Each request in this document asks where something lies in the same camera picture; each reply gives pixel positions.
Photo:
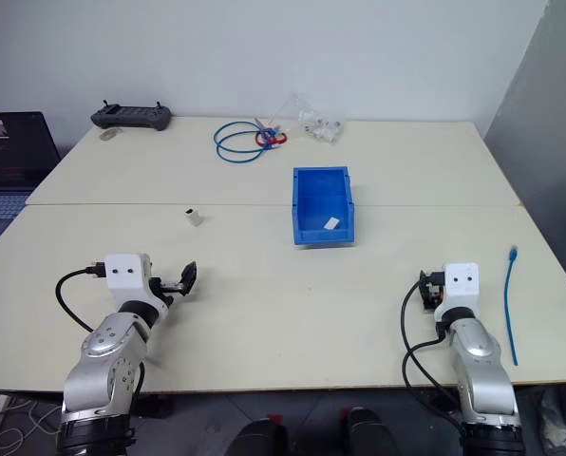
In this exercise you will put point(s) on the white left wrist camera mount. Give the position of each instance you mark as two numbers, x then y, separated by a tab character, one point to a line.
124	278

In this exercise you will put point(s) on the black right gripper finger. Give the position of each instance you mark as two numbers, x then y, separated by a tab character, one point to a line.
423	290

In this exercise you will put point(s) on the dark open laptop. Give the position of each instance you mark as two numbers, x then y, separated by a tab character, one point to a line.
12	152

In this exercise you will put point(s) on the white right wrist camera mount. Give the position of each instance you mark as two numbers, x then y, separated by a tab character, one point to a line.
461	282

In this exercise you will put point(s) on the small white connector piece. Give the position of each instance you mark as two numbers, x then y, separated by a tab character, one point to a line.
193	216

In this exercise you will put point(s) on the grey plastic bag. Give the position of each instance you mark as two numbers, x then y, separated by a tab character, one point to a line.
563	423

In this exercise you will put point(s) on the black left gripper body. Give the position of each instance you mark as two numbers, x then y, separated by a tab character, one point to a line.
163	286

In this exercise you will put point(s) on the blue plastic storage bin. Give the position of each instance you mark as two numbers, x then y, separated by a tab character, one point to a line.
322	209

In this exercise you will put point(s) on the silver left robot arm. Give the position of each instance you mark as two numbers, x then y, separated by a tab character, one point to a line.
114	351

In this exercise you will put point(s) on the small grey oval object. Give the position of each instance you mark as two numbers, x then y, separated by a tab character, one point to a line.
110	134

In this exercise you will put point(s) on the white paper label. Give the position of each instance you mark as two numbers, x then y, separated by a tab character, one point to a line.
332	224

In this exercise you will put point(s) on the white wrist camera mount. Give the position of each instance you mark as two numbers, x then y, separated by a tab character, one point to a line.
124	278
461	282

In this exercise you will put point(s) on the grey handheld remote controller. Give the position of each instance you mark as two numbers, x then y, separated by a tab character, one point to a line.
131	117

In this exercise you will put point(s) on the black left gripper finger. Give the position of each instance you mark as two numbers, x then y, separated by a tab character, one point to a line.
185	288
192	271

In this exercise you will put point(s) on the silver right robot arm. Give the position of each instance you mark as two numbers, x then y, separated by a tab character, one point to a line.
480	361

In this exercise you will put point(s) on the dark rounded shape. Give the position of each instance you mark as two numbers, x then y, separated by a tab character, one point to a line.
259	439

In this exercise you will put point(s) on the clear bag of connectors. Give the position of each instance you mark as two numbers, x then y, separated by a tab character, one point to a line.
318	126

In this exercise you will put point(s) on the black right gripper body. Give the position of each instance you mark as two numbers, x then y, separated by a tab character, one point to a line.
436	287

